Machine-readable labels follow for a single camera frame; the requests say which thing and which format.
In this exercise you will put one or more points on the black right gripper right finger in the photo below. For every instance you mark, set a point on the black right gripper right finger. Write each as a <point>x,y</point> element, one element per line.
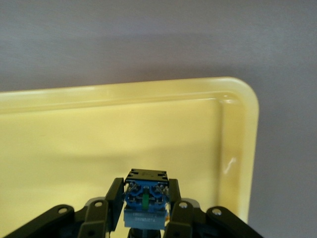
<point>183,218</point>

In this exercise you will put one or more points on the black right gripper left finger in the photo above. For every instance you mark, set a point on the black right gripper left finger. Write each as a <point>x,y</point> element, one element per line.
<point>94,218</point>

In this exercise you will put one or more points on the yellow push button switch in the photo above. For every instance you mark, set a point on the yellow push button switch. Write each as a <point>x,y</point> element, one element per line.
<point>144,196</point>

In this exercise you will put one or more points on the yellow plastic tray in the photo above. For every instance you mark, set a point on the yellow plastic tray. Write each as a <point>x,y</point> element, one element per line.
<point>99,138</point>

